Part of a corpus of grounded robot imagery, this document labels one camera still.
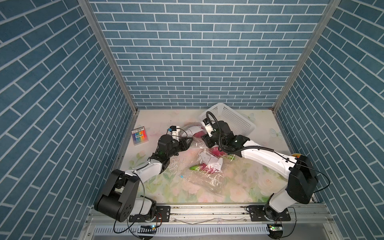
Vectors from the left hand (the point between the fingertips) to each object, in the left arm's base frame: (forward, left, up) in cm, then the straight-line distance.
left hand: (196, 140), depth 84 cm
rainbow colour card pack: (+13, +39, -15) cm, 44 cm away
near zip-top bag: (-19, -10, -14) cm, 26 cm away
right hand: (+1, -5, +3) cm, 6 cm away
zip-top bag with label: (+5, 0, 0) cm, 5 cm away
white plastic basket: (+21, -31, -10) cm, 39 cm away
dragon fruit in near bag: (-13, -8, -9) cm, 18 cm away
